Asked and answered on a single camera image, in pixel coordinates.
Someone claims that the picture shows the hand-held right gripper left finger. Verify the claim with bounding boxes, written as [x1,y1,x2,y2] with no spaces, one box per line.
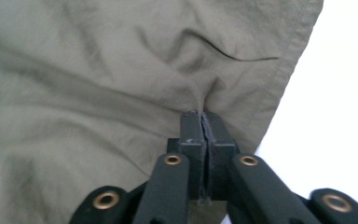
[167,110,207,200]

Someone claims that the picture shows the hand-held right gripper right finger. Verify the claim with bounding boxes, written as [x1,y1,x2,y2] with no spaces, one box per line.
[202,111,241,200]

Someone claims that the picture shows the olive green pants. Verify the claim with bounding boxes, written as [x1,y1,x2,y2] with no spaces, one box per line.
[0,0,324,224]

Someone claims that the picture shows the white table board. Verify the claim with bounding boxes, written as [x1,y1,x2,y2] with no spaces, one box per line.
[222,0,358,224]

